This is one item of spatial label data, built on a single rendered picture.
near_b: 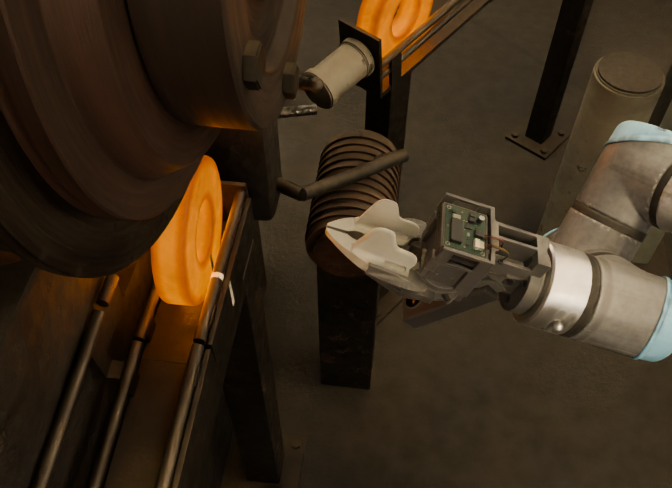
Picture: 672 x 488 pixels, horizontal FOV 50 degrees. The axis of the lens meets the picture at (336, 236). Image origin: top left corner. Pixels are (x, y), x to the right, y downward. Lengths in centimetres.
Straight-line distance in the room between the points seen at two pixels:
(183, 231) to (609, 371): 109
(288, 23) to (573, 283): 38
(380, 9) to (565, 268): 45
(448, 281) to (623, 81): 71
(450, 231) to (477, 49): 156
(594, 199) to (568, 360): 74
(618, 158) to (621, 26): 156
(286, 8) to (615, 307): 43
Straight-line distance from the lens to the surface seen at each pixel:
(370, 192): 106
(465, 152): 189
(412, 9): 111
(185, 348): 77
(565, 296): 74
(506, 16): 237
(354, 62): 102
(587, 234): 88
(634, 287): 78
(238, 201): 81
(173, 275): 70
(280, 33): 52
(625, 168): 88
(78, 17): 33
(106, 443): 70
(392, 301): 157
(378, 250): 70
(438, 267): 70
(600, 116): 136
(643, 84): 135
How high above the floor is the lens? 132
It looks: 51 degrees down
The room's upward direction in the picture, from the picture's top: straight up
